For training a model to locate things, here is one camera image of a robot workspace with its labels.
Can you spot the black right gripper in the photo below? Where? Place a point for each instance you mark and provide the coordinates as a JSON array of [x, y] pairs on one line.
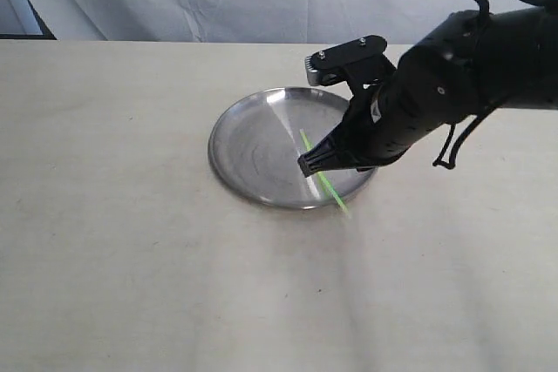
[[358, 142]]

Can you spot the green plastic strip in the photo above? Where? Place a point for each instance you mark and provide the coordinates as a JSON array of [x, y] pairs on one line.
[[325, 182]]

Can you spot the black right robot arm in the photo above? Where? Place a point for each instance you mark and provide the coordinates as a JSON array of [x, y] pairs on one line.
[[465, 69]]

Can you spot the round stainless steel plate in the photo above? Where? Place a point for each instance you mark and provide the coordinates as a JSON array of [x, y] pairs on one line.
[[254, 146]]

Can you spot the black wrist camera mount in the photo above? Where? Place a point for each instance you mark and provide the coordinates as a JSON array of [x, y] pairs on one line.
[[359, 63]]

